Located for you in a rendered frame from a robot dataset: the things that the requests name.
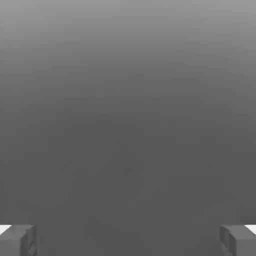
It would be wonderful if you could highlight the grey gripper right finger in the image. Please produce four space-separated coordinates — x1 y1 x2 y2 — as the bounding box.
219 224 256 256

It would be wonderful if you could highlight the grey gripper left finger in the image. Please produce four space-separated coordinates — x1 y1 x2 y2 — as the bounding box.
0 224 38 256

